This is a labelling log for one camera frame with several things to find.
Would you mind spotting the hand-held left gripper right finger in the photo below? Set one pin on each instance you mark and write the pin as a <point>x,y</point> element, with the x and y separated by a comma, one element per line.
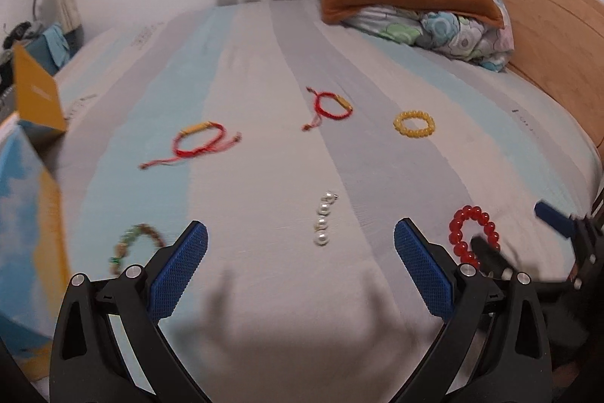
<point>422,266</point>

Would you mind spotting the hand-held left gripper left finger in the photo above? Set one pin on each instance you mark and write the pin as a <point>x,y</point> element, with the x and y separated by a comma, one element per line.
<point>181,263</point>

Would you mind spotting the floral folded quilt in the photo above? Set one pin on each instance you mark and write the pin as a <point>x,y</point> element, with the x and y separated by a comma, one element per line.
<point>453,37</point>

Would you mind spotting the striped bed sheet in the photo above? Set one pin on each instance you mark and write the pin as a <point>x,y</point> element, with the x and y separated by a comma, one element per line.
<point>283,53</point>

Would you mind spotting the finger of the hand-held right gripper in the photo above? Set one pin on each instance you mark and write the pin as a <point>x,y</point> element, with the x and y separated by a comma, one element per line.
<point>488,254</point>
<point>552,218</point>

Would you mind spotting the wooden headboard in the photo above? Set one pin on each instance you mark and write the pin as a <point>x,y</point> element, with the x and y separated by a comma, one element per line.
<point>552,34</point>

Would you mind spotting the white cardboard box blue print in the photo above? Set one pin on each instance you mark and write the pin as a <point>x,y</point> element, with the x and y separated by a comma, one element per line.
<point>23,219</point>

